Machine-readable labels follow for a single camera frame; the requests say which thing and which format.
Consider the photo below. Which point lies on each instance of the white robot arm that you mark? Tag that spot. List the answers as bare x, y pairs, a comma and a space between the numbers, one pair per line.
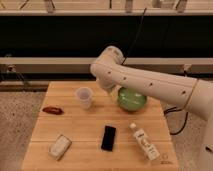
193, 95

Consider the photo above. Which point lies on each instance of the red-brown small object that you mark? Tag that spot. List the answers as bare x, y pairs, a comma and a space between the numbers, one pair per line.
53, 110

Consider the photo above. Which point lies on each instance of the black rectangular block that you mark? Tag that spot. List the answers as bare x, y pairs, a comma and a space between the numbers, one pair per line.
108, 138

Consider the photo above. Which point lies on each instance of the grey metal rail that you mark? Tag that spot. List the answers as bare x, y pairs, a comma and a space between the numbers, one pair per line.
82, 64

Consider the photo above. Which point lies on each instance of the green bowl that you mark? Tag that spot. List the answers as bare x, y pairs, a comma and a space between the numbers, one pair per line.
130, 100

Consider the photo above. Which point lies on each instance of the white plastic bottle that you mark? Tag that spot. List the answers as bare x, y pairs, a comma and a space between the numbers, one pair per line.
142, 138

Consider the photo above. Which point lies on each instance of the white small box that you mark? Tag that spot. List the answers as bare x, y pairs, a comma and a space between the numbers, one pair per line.
59, 147

